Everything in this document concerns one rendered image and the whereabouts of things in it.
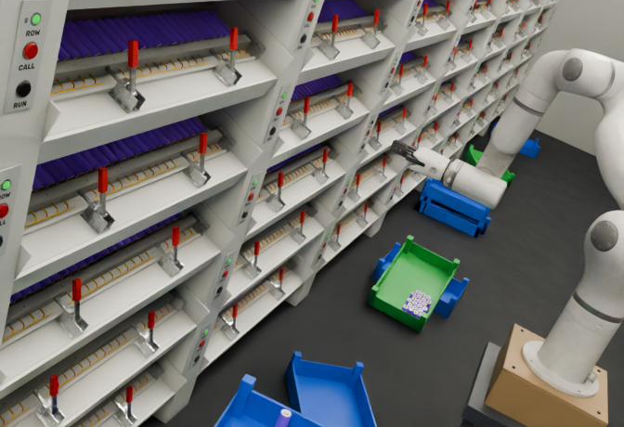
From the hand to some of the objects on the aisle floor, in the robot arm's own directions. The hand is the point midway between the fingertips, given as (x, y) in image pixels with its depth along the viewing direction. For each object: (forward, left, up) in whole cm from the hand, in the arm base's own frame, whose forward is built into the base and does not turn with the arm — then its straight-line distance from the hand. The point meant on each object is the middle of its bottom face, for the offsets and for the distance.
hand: (398, 147), depth 213 cm
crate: (-12, -37, -53) cm, 65 cm away
